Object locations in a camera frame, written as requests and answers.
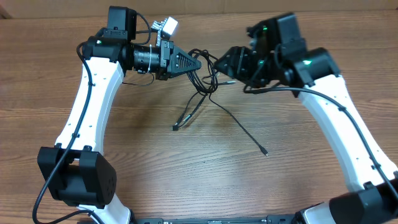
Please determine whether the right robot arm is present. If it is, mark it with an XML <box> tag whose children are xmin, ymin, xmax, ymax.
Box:
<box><xmin>215</xmin><ymin>12</ymin><xmax>397</xmax><ymax>223</ymax></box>

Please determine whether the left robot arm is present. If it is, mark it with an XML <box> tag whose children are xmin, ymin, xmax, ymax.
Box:
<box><xmin>37</xmin><ymin>6</ymin><xmax>201</xmax><ymax>223</ymax></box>

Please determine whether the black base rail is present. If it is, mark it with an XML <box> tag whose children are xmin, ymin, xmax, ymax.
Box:
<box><xmin>131</xmin><ymin>214</ymin><xmax>300</xmax><ymax>224</ymax></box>

